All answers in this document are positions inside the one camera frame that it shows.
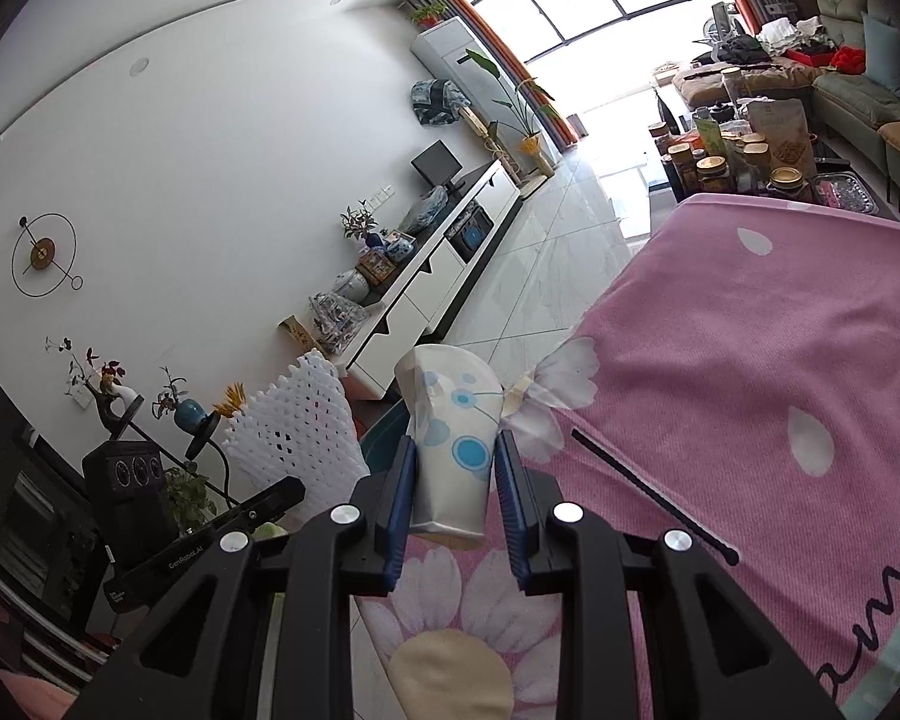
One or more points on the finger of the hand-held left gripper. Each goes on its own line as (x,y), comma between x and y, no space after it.
(270,504)

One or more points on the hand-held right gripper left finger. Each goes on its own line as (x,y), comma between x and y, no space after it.
(399,517)

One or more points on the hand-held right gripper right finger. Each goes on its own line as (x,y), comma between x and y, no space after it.
(511,517)

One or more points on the teal trash bin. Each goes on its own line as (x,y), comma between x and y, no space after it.
(382,442)

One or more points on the white foam net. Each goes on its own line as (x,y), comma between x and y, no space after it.
(292,420)

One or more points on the white paper cup blue print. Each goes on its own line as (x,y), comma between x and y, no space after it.
(450,420)

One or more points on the person's left forearm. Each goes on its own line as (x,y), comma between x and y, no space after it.
(22,694)

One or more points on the green leafy plant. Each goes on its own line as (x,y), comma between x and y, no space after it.
(191,499)

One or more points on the black desk lamp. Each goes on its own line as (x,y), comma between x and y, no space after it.
(202,431)

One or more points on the black display cabinet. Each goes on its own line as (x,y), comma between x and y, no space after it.
(37,510)

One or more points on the plant in blue vase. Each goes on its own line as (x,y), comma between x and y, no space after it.
(190,414)

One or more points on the orange flower bunch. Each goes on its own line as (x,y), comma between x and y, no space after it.
(232,399)

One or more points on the white figurine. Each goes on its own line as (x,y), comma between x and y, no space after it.
(124,397)

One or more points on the thin black stick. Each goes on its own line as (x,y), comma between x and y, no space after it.
(645,491)

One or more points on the tan patterned box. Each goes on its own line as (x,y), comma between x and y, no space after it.
(298,334)

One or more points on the clear plastic bag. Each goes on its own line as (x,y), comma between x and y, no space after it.
(337,322)

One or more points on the white TV stand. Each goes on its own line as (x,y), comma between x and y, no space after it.
(435,277)

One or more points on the pink flower blanket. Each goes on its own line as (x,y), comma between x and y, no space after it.
(720,352)

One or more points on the blue white ceramic jar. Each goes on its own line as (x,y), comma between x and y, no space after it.
(399,247)

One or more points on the small plant in vase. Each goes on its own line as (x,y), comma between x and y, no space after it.
(360,225)

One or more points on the black monitor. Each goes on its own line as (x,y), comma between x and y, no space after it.
(433,161)

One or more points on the tall leafy plant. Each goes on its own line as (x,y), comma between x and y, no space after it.
(536,157)

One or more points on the black glass coffee table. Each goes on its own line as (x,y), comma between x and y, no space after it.
(656,180)

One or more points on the cluster of jars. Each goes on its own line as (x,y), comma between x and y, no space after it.
(712,169)

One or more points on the blue patterned hanging cloth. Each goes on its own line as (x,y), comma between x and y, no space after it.
(439,101)

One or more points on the white standing air conditioner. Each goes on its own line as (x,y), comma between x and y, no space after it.
(457,60)

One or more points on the silver tray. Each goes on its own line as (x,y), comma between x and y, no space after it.
(844,191)

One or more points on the brown printed paper bag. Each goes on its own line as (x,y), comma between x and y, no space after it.
(784,135)

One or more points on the potted plant red pot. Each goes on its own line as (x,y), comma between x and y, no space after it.
(427,15)

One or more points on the brown ottoman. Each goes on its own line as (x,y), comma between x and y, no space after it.
(787,79)

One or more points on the black bag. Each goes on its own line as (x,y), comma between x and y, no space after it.
(742,52)

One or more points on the large window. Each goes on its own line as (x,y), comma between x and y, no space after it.
(570,0)

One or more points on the olive green sofa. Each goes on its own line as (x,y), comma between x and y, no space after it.
(847,97)

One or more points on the grey office chair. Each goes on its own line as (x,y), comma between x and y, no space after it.
(720,19)

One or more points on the red flat box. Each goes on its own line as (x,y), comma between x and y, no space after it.
(810,56)

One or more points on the pile of white clothes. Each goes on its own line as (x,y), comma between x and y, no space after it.
(784,30)

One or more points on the red cloth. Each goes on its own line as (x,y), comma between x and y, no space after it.
(847,58)

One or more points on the blue cushion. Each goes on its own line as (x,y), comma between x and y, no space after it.
(885,52)

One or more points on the wooden picture frame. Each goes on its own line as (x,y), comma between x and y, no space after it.
(375,268)

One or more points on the white wall sockets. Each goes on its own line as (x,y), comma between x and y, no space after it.
(381,196)

